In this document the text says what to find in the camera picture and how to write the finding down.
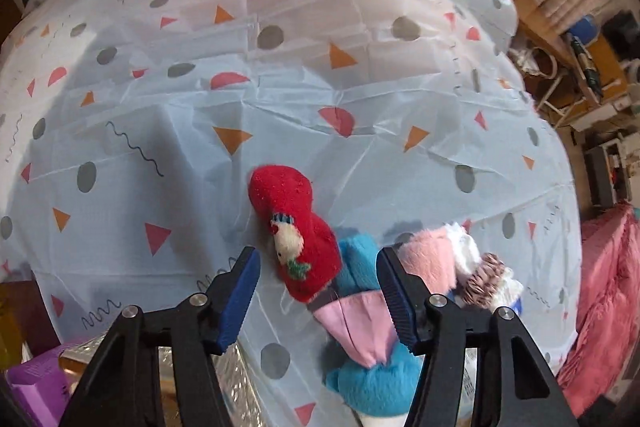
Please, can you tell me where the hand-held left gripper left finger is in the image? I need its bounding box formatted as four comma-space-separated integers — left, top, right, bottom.
59, 246, 262, 427

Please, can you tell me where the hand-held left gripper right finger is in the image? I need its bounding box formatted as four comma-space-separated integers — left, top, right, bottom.
376, 247, 581, 427

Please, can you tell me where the blue plush toy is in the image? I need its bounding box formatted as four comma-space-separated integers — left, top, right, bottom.
312, 233, 426, 420

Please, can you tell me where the gold metal tray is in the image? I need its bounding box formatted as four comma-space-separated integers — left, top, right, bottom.
60, 339, 267, 427

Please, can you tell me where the red snowman plush stocking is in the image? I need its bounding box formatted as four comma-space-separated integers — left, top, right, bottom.
248, 164, 343, 304

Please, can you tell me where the pink plush cloth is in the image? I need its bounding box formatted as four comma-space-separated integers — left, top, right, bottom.
397, 227, 458, 294

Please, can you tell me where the white fluffy cloth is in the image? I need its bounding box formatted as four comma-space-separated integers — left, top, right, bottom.
444, 222, 483, 289

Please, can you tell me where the white patterned tablecloth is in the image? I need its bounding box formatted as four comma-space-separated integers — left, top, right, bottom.
0, 0, 583, 427

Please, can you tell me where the pink fluffy blanket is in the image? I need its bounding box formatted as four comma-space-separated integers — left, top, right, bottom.
556, 202, 640, 418

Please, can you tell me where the wooden desk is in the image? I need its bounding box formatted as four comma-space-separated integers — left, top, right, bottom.
435, 0, 640, 128

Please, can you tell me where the blue round container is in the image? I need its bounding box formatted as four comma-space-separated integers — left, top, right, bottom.
570, 18, 599, 44

